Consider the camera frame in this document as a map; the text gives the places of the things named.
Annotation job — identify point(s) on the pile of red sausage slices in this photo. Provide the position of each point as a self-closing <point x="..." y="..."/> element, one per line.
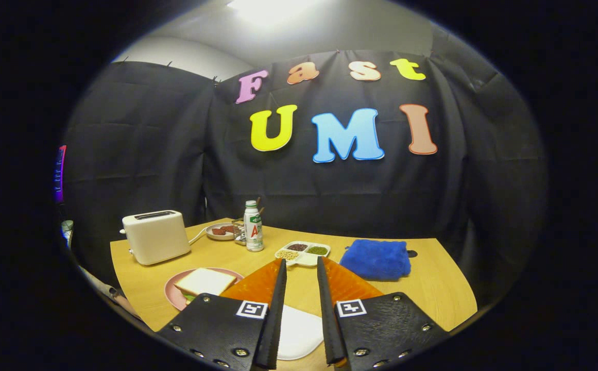
<point x="221" y="230"/>

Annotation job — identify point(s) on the heap of green mung beans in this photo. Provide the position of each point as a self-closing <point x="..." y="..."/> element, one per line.
<point x="317" y="250"/>

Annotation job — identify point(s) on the small round beige plate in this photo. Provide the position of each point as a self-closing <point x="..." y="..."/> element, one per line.
<point x="216" y="237"/>

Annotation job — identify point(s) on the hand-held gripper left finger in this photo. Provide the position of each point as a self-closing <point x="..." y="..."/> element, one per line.
<point x="274" y="319"/>

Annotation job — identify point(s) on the toasted bread slice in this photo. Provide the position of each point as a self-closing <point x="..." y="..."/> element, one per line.
<point x="206" y="282"/>

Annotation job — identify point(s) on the metal mesh chopstick holder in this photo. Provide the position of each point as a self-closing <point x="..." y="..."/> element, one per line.
<point x="239" y="234"/>

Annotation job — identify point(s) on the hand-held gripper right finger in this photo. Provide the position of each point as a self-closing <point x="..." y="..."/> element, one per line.
<point x="327" y="319"/>

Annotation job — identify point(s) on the computer monitor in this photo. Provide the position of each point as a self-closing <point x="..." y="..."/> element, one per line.
<point x="60" y="175"/>

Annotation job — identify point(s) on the green lettuce leaf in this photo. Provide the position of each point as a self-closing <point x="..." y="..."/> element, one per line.
<point x="189" y="297"/>

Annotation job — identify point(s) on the cream white toaster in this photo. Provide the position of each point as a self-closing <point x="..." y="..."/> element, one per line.
<point x="154" y="239"/>

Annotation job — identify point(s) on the heap of dark red beans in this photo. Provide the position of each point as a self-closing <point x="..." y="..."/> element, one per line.
<point x="297" y="247"/>

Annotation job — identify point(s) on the pale green bowl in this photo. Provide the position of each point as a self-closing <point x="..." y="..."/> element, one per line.
<point x="67" y="225"/>

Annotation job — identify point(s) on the heap of yellow soybeans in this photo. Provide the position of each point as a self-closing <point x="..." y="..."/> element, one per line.
<point x="287" y="255"/>

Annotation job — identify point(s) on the pink round plate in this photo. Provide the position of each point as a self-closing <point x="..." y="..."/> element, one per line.
<point x="172" y="293"/>

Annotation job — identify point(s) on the black backdrop cloth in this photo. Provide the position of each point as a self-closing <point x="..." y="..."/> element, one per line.
<point x="329" y="196"/>

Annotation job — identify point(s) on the white rounded plate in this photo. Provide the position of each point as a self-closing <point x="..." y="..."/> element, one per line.
<point x="298" y="332"/>

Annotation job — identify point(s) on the white drink bottle green cap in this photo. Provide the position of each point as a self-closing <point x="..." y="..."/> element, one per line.
<point x="254" y="234"/>

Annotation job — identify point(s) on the white divided dish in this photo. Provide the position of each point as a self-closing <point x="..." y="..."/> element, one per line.
<point x="306" y="259"/>

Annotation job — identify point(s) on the blue fluffy towel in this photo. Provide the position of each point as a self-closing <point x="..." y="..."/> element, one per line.
<point x="376" y="260"/>

